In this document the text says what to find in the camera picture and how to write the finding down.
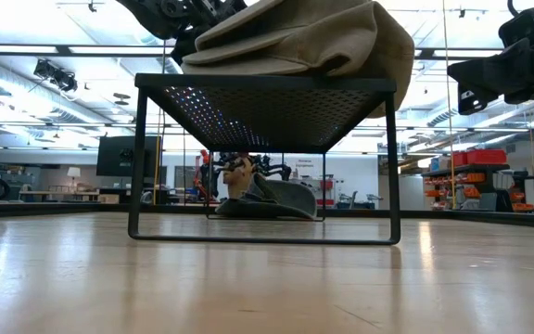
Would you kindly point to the person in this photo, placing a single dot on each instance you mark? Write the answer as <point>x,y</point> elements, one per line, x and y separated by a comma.
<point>239,181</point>

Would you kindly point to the red plastic bin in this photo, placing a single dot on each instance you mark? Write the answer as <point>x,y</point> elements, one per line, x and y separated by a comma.
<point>487,157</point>
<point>459,159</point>

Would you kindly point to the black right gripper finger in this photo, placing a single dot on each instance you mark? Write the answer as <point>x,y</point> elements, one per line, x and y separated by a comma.
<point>473,104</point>
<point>499,69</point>

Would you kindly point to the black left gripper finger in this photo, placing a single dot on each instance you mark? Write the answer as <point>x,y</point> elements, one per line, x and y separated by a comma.
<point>186,46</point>

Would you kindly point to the black background robot arm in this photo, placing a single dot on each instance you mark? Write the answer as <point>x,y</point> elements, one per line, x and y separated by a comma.
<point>281,168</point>

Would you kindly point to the black perforated metal shelf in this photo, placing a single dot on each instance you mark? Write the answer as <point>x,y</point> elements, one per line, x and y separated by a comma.
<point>267,116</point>

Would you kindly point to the black monitor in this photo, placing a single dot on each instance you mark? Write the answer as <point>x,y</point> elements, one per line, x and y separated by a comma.
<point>114,155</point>

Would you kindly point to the dark green cap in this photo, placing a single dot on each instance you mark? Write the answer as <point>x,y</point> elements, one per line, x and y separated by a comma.
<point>295,199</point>
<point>239,211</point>

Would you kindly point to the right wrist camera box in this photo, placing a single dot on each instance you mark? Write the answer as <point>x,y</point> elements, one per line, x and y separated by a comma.
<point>519,28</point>

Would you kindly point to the dark storage rack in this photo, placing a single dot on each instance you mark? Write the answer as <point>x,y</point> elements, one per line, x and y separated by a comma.
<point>466,168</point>

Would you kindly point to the white table lamp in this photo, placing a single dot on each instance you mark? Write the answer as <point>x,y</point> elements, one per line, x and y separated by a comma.
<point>73,171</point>

